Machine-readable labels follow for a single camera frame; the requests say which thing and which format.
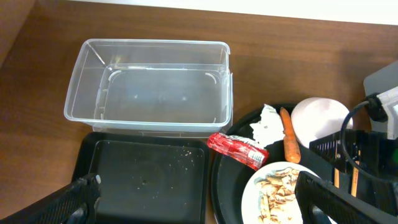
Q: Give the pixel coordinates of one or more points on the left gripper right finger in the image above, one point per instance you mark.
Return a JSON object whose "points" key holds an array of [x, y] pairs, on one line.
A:
{"points": [[321, 202]]}

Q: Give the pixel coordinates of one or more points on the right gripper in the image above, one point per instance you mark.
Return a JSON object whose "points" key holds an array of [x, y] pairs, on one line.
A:
{"points": [[372, 151]]}

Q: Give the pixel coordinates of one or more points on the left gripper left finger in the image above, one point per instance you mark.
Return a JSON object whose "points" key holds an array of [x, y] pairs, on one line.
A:
{"points": [[76, 202]]}

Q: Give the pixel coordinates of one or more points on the wooden chopstick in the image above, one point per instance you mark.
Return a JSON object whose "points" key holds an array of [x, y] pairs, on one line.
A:
{"points": [[336, 175], [354, 182]]}

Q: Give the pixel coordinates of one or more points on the orange carrot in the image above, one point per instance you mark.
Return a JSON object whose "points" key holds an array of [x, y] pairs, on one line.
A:
{"points": [[291, 146]]}

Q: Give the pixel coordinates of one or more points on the grey dishwasher rack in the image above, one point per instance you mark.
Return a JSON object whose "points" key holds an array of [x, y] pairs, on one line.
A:
{"points": [[378, 82]]}

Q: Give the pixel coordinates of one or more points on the grey plate with food scraps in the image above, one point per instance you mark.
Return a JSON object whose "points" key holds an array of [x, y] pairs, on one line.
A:
{"points": [[269, 195]]}

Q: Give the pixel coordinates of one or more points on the black rectangular tray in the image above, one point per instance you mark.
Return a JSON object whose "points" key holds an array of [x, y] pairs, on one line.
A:
{"points": [[146, 179]]}

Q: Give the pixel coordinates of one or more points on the crumpled white tissue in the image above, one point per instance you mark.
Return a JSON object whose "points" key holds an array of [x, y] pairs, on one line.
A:
{"points": [[269, 129]]}

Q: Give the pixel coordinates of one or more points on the red snack wrapper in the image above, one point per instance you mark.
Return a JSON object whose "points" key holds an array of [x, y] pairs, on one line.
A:
{"points": [[243, 150]]}

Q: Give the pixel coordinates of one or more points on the clear plastic bin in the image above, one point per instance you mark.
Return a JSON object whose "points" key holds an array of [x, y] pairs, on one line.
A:
{"points": [[170, 88]]}

